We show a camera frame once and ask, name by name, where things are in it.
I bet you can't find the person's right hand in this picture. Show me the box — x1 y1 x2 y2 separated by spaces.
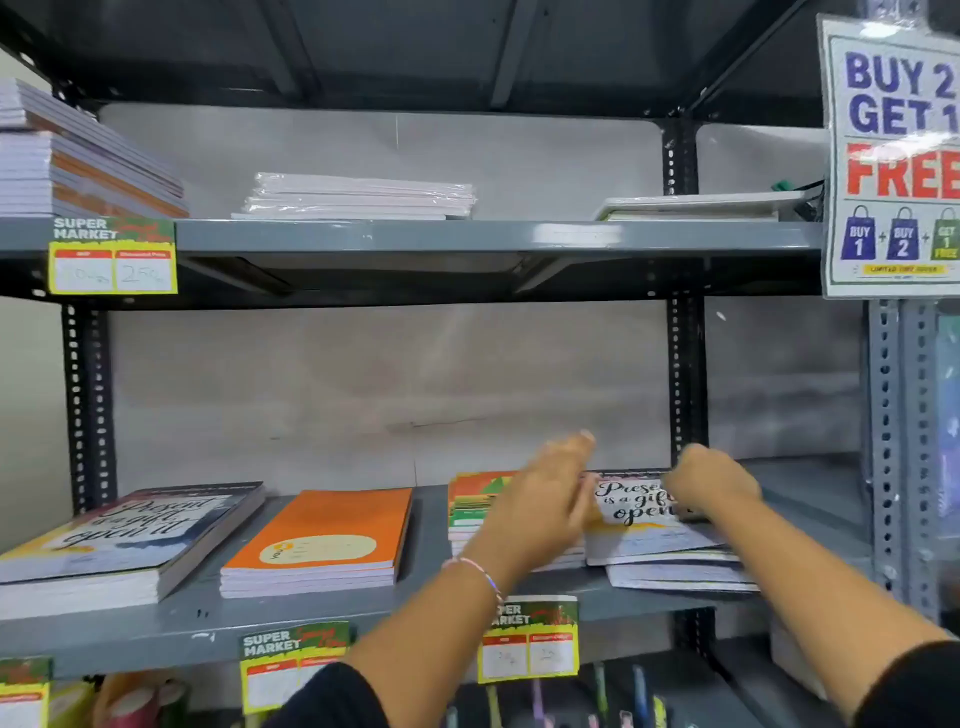
663 443 763 523

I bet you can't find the person's left hand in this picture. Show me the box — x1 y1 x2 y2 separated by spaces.
459 430 603 590

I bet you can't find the script print cover notebook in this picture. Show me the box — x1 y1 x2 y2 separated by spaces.
584 472 726 568

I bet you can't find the person's left forearm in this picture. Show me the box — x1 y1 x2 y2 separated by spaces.
341 556 511 728

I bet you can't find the person's right forearm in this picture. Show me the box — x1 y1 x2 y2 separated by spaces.
708 491 954 721

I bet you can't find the small pile of white notebooks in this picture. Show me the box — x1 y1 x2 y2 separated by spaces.
604 549 760 594

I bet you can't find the stack of orange green notebooks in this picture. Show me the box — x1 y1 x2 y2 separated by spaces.
447 470 587 573

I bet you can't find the yellow green price label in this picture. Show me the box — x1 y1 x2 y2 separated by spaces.
0 657 54 728
477 595 581 686
48 216 180 297
239 621 352 717

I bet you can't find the grey metal shelving rack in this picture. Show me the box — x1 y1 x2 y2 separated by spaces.
0 0 960 728

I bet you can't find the flat white paper pack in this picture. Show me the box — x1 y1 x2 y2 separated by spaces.
594 190 813 224

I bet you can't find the green and black small object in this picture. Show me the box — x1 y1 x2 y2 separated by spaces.
771 178 827 223

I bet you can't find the black right sleeve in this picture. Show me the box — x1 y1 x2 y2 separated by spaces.
850 639 960 728

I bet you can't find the black sleeve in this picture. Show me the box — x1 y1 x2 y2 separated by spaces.
262 660 392 728
850 639 960 728

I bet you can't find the stack of plastic-wrapped white pads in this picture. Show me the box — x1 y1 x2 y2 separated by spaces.
231 171 478 222

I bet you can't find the black left sleeve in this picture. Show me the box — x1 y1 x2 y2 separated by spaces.
262 660 392 728

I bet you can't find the white promotional sign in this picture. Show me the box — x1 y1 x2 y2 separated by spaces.
816 13 960 300

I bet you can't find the thick stack of script notebooks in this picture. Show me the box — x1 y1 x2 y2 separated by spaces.
0 481 267 623

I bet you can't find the group of tape rolls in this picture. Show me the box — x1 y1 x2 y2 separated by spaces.
93 670 190 728

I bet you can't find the tall stack of striped-edge notebooks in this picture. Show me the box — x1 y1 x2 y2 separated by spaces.
0 78 190 221

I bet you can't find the thin beaded bracelet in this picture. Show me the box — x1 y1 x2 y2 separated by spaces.
441 556 506 606

